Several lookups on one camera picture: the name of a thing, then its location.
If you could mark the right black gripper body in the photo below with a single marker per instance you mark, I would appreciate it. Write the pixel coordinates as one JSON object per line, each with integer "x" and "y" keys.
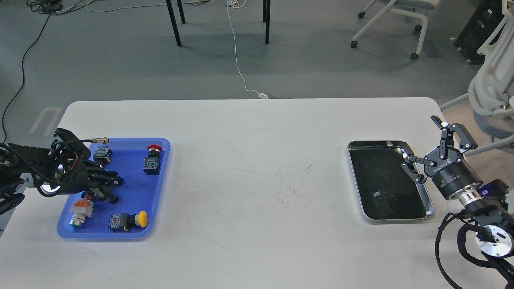
{"x": 451, "y": 174}

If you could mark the green push button switch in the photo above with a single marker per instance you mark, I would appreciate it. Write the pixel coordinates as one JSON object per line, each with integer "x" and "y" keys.
{"x": 102, "y": 155}

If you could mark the metal tray with black mat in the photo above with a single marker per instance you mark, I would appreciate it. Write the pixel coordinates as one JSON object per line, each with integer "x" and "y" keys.
{"x": 387, "y": 195}

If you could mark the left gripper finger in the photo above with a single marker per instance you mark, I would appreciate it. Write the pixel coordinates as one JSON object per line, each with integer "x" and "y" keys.
{"x": 102, "y": 176}
{"x": 101, "y": 192}

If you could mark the black box on floor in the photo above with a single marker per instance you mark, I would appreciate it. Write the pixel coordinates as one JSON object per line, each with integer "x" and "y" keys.
{"x": 481, "y": 25}

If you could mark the yellow push button switch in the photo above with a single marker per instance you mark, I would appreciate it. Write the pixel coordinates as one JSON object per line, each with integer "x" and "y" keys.
{"x": 126, "y": 222}

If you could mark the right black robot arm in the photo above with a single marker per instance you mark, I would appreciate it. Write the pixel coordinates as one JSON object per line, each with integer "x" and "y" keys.
{"x": 486, "y": 237}

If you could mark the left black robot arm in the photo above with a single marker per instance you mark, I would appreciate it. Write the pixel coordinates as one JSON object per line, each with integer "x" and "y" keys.
{"x": 26, "y": 165}

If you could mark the small black gear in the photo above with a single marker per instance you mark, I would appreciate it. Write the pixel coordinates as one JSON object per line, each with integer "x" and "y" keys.
{"x": 113, "y": 199}

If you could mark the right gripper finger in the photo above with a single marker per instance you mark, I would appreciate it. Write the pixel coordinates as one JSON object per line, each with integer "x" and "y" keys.
{"x": 466, "y": 141}
{"x": 411, "y": 168}

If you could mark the red push button switch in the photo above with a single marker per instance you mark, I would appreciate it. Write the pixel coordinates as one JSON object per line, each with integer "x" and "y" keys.
{"x": 152, "y": 163}

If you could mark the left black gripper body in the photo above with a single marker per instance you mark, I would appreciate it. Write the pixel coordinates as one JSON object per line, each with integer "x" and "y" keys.
{"x": 72, "y": 181}

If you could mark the blue plastic tray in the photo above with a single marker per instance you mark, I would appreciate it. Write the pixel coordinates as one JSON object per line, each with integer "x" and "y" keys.
{"x": 138, "y": 192}

